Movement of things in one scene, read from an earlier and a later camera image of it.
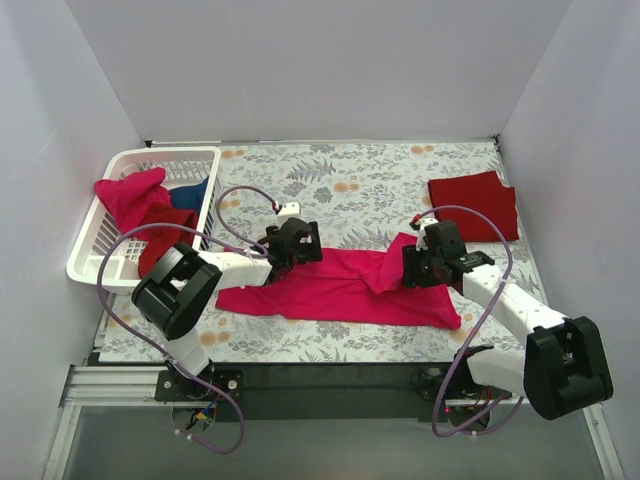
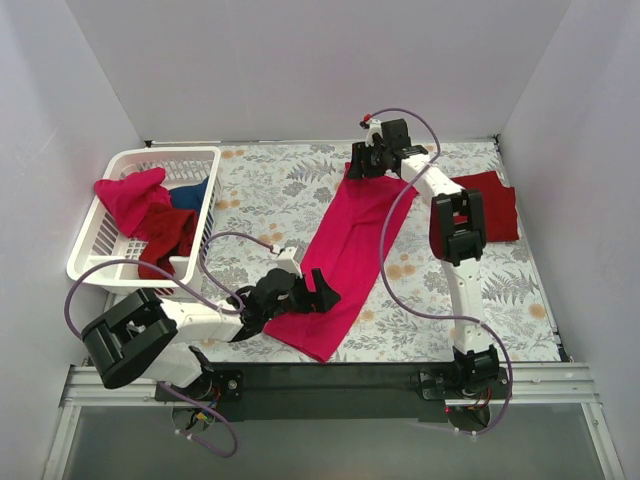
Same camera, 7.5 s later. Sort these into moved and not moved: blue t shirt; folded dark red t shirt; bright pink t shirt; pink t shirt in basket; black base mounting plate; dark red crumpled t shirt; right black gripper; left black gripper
Moved: bright pink t shirt; left black gripper; right black gripper
Not moved: dark red crumpled t shirt; blue t shirt; folded dark red t shirt; black base mounting plate; pink t shirt in basket
